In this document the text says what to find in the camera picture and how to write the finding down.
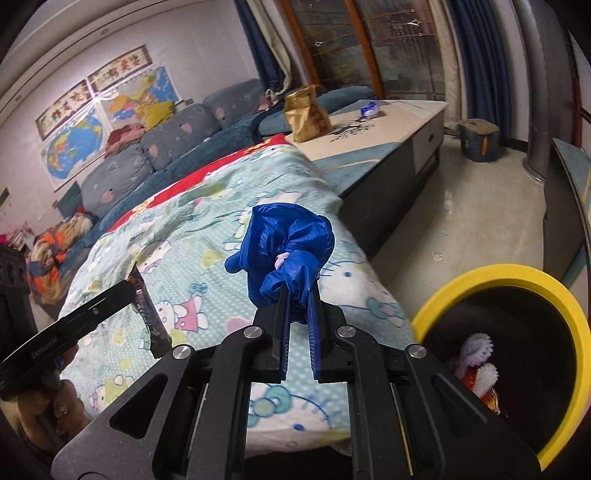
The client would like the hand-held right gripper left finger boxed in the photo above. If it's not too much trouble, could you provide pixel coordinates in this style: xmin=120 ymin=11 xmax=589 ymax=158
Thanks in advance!
xmin=51 ymin=284 xmax=293 ymax=480

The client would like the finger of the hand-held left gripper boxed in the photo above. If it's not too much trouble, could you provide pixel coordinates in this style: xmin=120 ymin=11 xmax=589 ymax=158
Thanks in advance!
xmin=60 ymin=280 xmax=139 ymax=340

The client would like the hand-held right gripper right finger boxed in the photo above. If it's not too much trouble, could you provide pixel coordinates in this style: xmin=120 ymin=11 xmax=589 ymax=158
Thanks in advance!
xmin=307 ymin=284 xmax=541 ymax=480

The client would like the dark brown snack wrapper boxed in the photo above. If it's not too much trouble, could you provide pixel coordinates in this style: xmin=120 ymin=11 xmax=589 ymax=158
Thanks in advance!
xmin=127 ymin=265 xmax=174 ymax=361

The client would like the yellow-rimmed black trash bin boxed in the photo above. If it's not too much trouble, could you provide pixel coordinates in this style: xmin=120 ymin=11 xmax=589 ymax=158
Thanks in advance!
xmin=411 ymin=264 xmax=591 ymax=472

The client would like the red plastic bag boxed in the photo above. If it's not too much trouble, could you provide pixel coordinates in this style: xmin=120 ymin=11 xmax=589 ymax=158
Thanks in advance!
xmin=462 ymin=369 xmax=502 ymax=416

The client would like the person's left hand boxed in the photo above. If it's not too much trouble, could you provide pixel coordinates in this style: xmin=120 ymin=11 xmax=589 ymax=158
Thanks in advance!
xmin=9 ymin=381 xmax=90 ymax=448

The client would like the orange clothes pile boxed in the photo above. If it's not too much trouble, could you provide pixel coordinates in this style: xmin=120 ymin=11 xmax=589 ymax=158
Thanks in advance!
xmin=25 ymin=215 xmax=95 ymax=303

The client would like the cartoon cat printed blanket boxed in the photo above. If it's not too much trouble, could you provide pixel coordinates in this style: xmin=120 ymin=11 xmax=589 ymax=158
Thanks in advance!
xmin=60 ymin=143 xmax=416 ymax=457

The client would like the teal cushion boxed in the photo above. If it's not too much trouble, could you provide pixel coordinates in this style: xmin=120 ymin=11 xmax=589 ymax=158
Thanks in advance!
xmin=58 ymin=181 xmax=84 ymax=220

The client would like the world map poster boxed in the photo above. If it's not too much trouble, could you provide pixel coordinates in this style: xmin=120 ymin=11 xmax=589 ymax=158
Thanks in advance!
xmin=39 ymin=111 xmax=105 ymax=190

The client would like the pink red clothes pile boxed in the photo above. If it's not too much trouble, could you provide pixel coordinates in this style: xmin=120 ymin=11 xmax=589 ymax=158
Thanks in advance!
xmin=105 ymin=124 xmax=148 ymax=158

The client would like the blue grey heart-print sofa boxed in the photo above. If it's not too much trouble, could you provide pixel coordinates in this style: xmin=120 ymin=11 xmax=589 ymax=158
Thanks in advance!
xmin=60 ymin=78 xmax=384 ymax=241

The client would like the yellow pillow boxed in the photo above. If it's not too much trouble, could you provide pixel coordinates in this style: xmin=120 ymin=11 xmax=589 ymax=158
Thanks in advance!
xmin=142 ymin=100 xmax=176 ymax=131

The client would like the framed calligraphy picture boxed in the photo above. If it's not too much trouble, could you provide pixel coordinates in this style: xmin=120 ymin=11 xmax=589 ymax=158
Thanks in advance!
xmin=88 ymin=45 xmax=153 ymax=92
xmin=36 ymin=79 xmax=89 ymax=139

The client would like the grey coffee table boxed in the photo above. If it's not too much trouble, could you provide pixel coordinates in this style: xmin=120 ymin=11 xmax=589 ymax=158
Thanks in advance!
xmin=291 ymin=99 xmax=448 ymax=259

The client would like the country map poster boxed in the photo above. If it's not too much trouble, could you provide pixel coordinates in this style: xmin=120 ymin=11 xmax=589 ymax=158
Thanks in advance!
xmin=99 ymin=66 xmax=181 ymax=123

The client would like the brown paper bag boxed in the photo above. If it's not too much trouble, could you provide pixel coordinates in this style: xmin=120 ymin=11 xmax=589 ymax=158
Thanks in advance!
xmin=283 ymin=85 xmax=332 ymax=143

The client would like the blue storage stool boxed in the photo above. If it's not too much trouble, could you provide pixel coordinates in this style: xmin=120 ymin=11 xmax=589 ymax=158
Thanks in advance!
xmin=458 ymin=119 xmax=501 ymax=162

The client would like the grey television cabinet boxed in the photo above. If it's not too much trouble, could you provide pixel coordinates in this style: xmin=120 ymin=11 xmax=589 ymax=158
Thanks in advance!
xmin=542 ymin=137 xmax=591 ymax=287

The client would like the beige curtain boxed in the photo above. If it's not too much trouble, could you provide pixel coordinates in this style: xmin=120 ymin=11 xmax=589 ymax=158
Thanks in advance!
xmin=259 ymin=0 xmax=301 ymax=100

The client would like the narrow blue curtain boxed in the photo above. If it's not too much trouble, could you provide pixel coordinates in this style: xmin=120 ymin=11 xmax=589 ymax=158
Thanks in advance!
xmin=233 ymin=0 xmax=284 ymax=90

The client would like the wooden sliding glass door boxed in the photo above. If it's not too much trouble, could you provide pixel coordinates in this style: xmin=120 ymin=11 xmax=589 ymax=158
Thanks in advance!
xmin=277 ymin=0 xmax=462 ymax=100

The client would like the wide blue curtain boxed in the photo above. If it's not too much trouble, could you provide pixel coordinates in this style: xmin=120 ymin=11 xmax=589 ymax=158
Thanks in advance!
xmin=443 ymin=0 xmax=522 ymax=141

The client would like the silver tower air conditioner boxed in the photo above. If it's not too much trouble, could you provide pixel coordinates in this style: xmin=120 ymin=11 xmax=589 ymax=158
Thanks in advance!
xmin=512 ymin=0 xmax=578 ymax=183

